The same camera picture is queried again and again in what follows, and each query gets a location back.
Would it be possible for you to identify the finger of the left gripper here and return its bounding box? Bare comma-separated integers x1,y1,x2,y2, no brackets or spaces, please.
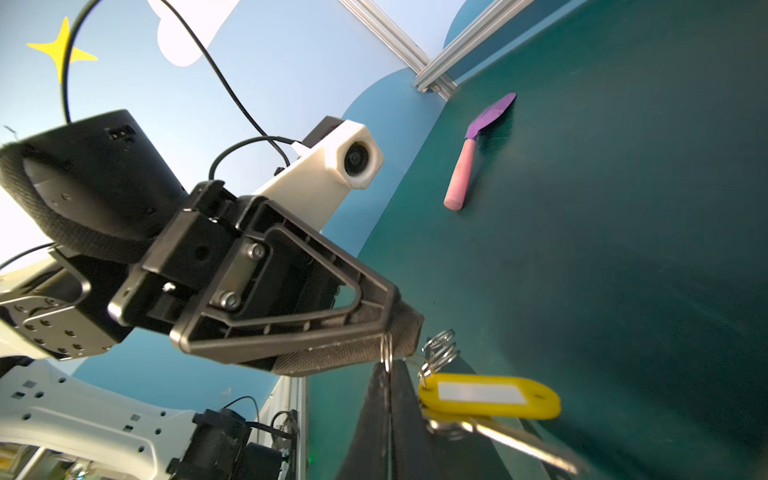
245,300,424,377

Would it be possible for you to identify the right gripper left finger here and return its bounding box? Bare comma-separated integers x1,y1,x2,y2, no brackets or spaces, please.
336,363,391,480

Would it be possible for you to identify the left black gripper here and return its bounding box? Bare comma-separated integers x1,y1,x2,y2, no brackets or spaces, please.
108,180,399,365

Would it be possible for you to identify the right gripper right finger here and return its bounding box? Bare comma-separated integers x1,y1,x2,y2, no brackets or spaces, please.
390,360,448,480

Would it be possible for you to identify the yellow key with keyring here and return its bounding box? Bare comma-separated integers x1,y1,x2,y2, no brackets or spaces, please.
415,330,587,475

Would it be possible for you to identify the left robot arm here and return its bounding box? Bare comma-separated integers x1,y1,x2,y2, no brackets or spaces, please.
1,110,443,479

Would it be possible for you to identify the purple pink toy spatula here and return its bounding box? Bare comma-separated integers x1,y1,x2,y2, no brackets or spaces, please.
443,93,517,211

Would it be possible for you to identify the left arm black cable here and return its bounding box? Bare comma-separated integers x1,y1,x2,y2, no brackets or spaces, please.
59,0,301,181

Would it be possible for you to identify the aluminium frame left post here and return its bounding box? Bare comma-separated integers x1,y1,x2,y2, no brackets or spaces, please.
340,0,431,74

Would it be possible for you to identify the aluminium frame rear bar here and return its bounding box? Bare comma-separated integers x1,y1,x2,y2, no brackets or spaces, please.
413,0,533,99

